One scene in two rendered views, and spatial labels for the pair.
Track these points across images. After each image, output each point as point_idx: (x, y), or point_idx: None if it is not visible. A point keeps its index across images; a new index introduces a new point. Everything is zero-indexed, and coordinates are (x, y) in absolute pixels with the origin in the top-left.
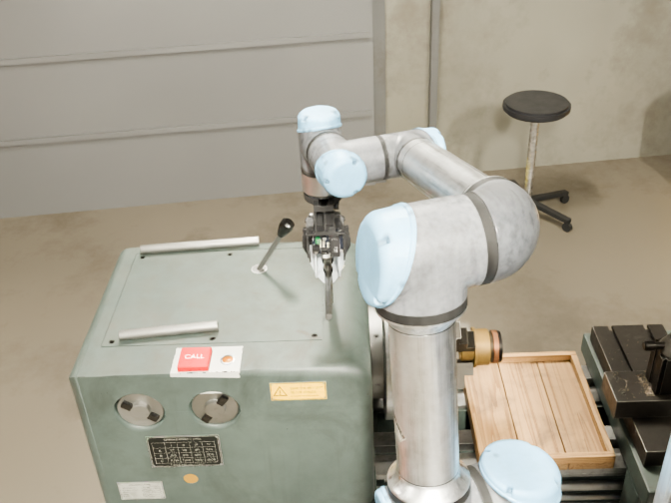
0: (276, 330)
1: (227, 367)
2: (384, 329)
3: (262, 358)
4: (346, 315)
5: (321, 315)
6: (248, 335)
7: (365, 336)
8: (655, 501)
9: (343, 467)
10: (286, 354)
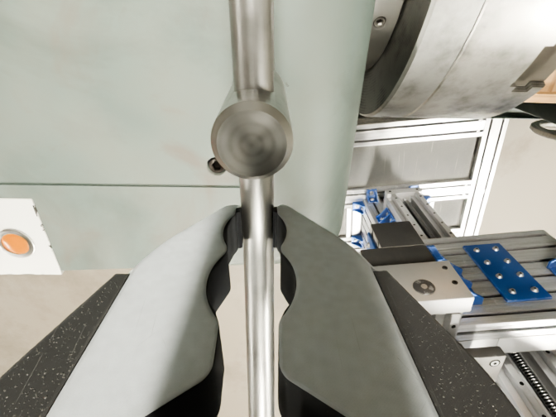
0: (101, 141)
1: (28, 265)
2: (409, 66)
3: (99, 241)
4: (313, 79)
5: (229, 77)
6: (26, 158)
7: (353, 125)
8: None
9: None
10: (154, 232)
